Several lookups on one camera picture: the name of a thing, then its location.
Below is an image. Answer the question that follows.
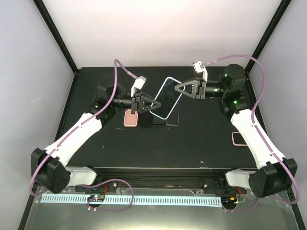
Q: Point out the blue cased phone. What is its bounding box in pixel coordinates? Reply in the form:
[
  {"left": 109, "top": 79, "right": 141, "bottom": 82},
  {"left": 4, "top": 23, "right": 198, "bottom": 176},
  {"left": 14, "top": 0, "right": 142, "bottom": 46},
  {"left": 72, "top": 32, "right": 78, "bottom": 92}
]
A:
[{"left": 150, "top": 77, "right": 182, "bottom": 120}]

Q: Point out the black phone case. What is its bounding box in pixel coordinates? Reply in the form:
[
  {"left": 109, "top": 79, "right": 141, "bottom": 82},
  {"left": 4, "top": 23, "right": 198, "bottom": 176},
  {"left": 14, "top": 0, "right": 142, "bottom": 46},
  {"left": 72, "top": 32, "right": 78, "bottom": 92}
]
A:
[{"left": 153, "top": 115, "right": 165, "bottom": 126}]

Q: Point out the pink phone case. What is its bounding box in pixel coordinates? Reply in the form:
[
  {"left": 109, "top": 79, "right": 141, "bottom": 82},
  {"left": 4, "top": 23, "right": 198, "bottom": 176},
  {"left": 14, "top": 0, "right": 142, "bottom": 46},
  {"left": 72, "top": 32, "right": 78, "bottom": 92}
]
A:
[{"left": 123, "top": 109, "right": 138, "bottom": 127}]

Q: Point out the pink cased phone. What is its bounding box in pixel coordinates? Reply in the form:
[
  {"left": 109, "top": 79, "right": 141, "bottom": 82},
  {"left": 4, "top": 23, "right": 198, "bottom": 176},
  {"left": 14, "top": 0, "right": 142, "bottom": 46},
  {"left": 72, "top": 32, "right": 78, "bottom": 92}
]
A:
[
  {"left": 231, "top": 132, "right": 248, "bottom": 147},
  {"left": 166, "top": 103, "right": 179, "bottom": 126}
]

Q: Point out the black phone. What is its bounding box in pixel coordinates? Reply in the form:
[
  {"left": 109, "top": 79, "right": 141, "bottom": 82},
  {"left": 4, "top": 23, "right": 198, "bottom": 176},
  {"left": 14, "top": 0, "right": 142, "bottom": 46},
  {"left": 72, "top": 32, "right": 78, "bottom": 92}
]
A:
[{"left": 138, "top": 112, "right": 153, "bottom": 127}]

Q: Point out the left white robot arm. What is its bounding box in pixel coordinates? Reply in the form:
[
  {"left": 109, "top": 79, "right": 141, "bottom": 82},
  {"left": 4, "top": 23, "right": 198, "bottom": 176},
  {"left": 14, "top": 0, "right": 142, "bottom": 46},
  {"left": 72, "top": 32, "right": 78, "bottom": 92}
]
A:
[{"left": 29, "top": 75, "right": 161, "bottom": 196}]

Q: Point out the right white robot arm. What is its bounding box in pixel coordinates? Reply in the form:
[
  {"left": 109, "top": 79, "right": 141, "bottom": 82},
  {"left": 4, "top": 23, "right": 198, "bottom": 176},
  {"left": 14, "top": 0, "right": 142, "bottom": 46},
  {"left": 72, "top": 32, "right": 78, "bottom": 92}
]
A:
[{"left": 175, "top": 61, "right": 298, "bottom": 198}]

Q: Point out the left small circuit board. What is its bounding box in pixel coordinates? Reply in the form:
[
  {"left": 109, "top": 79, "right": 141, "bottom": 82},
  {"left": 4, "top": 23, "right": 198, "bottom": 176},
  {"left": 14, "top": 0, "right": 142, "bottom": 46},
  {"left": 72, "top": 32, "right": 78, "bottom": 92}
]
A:
[{"left": 87, "top": 195, "right": 105, "bottom": 203}]

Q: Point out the small circuit board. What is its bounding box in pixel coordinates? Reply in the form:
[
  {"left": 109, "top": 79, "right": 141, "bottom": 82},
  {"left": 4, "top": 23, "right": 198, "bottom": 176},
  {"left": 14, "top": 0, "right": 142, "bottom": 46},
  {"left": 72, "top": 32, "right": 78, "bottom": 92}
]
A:
[
  {"left": 221, "top": 196, "right": 241, "bottom": 205},
  {"left": 87, "top": 195, "right": 105, "bottom": 203}
]

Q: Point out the right small circuit board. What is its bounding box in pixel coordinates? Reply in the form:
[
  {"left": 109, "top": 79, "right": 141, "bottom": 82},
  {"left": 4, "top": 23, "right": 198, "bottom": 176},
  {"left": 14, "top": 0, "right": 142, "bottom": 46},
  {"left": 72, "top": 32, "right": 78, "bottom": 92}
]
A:
[{"left": 221, "top": 196, "right": 241, "bottom": 205}]

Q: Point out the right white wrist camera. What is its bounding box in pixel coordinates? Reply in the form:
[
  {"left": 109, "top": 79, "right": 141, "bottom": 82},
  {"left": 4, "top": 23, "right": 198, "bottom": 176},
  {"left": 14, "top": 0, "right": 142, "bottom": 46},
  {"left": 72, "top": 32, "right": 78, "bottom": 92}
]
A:
[{"left": 192, "top": 61, "right": 208, "bottom": 82}]

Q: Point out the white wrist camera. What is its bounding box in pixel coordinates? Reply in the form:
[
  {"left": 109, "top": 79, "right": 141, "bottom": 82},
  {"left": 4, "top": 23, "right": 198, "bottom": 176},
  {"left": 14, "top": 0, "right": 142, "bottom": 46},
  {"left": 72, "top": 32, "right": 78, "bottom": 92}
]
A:
[
  {"left": 130, "top": 76, "right": 147, "bottom": 97},
  {"left": 192, "top": 61, "right": 208, "bottom": 82}
]

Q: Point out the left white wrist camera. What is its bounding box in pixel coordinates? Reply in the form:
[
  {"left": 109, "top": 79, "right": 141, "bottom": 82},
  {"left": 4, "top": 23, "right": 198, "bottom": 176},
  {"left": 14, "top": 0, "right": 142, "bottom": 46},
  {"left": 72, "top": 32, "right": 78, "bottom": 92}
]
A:
[{"left": 130, "top": 76, "right": 147, "bottom": 97}]

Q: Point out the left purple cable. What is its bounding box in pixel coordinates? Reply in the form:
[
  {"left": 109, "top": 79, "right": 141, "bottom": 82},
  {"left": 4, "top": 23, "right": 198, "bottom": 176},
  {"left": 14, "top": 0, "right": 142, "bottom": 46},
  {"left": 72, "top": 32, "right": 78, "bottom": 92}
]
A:
[{"left": 28, "top": 58, "right": 140, "bottom": 196}]

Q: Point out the purple cable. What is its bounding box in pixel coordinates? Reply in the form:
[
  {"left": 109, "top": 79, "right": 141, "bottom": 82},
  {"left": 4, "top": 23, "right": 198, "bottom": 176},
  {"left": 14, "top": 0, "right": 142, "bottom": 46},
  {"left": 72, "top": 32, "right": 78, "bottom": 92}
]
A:
[
  {"left": 28, "top": 58, "right": 140, "bottom": 196},
  {"left": 203, "top": 54, "right": 300, "bottom": 205}
]

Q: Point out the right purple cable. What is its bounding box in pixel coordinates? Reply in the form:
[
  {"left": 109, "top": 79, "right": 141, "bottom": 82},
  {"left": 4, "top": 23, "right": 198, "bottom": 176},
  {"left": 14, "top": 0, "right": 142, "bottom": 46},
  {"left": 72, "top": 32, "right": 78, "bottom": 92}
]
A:
[{"left": 203, "top": 54, "right": 300, "bottom": 205}]

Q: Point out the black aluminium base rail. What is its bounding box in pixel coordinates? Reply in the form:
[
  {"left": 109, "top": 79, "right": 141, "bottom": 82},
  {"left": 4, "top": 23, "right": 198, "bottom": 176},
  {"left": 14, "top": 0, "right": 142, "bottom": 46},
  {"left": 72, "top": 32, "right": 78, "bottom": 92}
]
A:
[{"left": 89, "top": 167, "right": 238, "bottom": 195}]

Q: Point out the right black frame post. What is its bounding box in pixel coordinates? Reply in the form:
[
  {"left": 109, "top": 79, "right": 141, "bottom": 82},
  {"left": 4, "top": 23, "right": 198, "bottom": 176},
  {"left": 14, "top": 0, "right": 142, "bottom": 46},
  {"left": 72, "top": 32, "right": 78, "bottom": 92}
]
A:
[{"left": 242, "top": 0, "right": 292, "bottom": 80}]

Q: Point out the black frame post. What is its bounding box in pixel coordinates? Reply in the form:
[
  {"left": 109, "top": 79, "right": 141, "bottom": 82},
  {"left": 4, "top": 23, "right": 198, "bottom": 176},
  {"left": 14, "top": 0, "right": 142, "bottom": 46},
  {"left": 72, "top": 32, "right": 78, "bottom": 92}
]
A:
[
  {"left": 33, "top": 0, "right": 79, "bottom": 74},
  {"left": 242, "top": 0, "right": 292, "bottom": 80}
]

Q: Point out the white slotted cable duct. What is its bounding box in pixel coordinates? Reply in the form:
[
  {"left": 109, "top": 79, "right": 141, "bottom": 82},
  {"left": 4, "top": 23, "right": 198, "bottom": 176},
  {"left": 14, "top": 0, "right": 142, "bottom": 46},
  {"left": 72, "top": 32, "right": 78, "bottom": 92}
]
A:
[{"left": 40, "top": 194, "right": 222, "bottom": 207}]

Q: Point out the left black frame post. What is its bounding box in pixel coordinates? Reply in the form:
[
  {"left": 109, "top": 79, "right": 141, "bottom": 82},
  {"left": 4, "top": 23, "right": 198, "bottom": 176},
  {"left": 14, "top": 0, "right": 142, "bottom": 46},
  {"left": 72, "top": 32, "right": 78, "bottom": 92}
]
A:
[{"left": 33, "top": 0, "right": 79, "bottom": 74}]

